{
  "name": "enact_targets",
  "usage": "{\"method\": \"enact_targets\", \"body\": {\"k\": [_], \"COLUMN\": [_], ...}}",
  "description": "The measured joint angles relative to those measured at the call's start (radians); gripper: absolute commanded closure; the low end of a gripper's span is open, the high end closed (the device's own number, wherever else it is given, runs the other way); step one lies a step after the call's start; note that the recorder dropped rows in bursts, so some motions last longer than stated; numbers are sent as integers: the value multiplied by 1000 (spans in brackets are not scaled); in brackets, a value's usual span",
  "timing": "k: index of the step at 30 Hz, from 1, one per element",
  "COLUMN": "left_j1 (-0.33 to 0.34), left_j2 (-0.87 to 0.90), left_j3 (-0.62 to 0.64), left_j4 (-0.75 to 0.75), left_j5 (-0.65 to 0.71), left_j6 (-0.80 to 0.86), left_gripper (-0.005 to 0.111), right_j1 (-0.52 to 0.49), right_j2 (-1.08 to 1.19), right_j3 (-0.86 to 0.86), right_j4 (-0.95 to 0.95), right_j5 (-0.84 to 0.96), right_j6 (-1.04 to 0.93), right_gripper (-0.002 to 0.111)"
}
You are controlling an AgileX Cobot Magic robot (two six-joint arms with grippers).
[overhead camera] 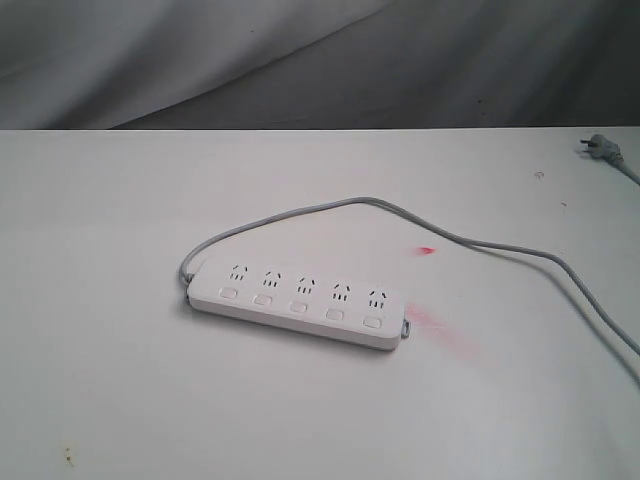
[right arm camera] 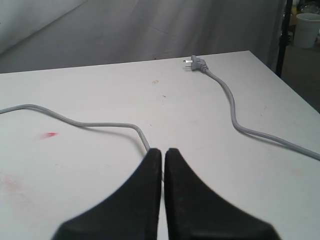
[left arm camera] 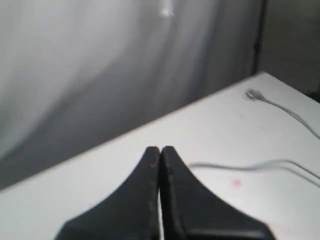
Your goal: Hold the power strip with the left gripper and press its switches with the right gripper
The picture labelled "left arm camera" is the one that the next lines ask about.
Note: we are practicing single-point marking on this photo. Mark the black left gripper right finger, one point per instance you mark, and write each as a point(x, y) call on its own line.
point(190, 211)

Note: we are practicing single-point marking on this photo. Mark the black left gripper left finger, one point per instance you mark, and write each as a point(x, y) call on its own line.
point(130, 213)

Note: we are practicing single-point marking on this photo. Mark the grey backdrop cloth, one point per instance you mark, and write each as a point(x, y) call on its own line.
point(75, 74)

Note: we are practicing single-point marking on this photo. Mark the grey wall plug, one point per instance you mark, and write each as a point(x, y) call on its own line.
point(254, 95)

